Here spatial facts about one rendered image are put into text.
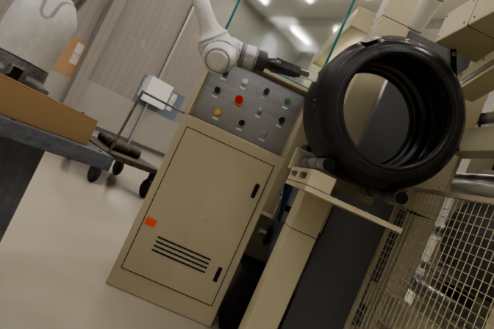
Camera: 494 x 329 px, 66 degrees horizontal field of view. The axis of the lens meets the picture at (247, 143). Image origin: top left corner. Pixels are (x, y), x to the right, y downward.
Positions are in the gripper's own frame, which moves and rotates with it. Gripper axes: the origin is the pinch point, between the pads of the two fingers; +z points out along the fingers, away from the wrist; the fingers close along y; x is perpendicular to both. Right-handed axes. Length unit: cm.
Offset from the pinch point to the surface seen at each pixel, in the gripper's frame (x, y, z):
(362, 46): -12.6, -10.1, 13.8
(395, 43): -16.6, -11.4, 24.1
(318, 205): 46, 26, 24
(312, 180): 36.8, -10.7, 9.2
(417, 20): -71, 73, 66
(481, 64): -27, 6, 67
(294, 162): 31.3, 23.8, 8.6
